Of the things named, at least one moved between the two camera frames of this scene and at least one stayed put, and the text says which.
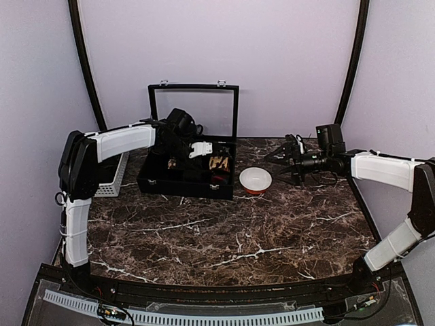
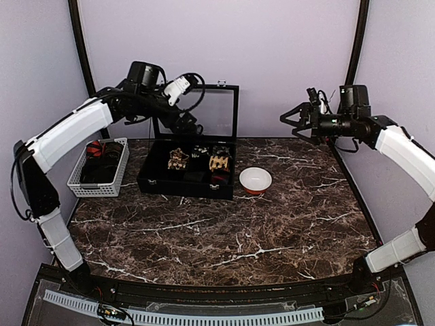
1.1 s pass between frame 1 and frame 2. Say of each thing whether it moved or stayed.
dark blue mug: stayed
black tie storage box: stayed
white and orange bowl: stayed
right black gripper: moved
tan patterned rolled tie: stayed
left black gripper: moved
